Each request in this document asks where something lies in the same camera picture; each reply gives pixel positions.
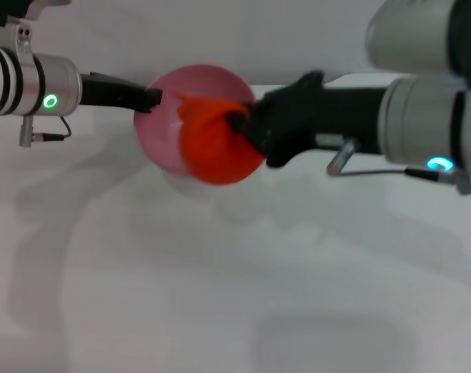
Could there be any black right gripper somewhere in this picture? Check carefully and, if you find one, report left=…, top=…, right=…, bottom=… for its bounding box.
left=225, top=70, right=389, bottom=169

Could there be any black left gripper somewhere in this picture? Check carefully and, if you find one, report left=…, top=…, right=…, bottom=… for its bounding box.
left=78, top=71, right=164, bottom=115

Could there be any pink plastic bowl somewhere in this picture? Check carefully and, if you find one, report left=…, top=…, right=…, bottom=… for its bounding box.
left=133, top=64, right=260, bottom=179

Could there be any orange toy fruit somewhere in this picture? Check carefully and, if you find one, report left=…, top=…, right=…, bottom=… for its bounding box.
left=176, top=96, right=266, bottom=186

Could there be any thin left arm cable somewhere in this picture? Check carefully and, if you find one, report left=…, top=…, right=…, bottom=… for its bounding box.
left=19, top=114, right=73, bottom=148

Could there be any thin arm cable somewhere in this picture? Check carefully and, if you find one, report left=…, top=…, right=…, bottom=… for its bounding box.
left=326, top=138, right=456, bottom=184
left=19, top=114, right=73, bottom=148

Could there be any thin right arm cable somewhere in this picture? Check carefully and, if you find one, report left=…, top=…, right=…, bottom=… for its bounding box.
left=326, top=138, right=456, bottom=184

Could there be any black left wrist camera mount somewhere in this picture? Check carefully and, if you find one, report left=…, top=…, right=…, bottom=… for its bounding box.
left=0, top=0, right=72, bottom=28

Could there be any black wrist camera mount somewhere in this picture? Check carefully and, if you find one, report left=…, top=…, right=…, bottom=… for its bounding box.
left=0, top=0, right=72, bottom=28
left=448, top=0, right=471, bottom=89

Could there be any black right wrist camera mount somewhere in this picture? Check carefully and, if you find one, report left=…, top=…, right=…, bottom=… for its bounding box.
left=448, top=0, right=471, bottom=89

